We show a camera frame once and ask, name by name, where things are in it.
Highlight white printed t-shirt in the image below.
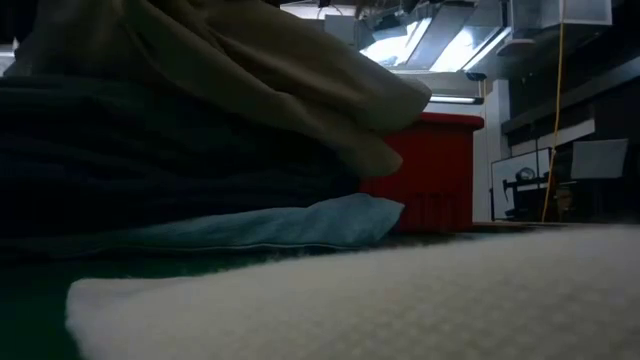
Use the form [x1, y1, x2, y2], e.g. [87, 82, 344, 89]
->
[64, 222, 640, 360]

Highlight light blue denim jeans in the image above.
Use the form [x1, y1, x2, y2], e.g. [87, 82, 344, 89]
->
[0, 193, 406, 260]

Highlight black stand with dial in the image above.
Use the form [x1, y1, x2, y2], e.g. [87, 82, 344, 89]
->
[502, 167, 551, 221]

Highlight khaki garment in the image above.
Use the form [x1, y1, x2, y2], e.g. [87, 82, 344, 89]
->
[4, 0, 434, 179]

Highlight silver rectangular duct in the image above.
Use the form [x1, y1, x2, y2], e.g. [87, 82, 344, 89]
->
[359, 0, 514, 74]

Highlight red fabric laundry bin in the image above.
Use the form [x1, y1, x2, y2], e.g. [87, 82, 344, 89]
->
[359, 112, 485, 234]

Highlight grey flat panel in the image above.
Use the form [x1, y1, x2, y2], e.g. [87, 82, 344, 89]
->
[569, 138, 629, 180]

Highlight long LED light bar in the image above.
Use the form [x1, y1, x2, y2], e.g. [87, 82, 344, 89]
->
[428, 94, 485, 105]

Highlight yellow hanging cable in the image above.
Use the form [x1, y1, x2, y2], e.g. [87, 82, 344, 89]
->
[542, 0, 566, 224]

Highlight whiteboard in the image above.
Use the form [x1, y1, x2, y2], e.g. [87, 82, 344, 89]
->
[491, 148, 551, 221]

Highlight navy Puma t-shirt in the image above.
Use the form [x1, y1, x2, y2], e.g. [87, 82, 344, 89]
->
[0, 194, 361, 239]

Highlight grey ceiling box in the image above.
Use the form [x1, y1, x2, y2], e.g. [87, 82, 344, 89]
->
[323, 13, 359, 46]

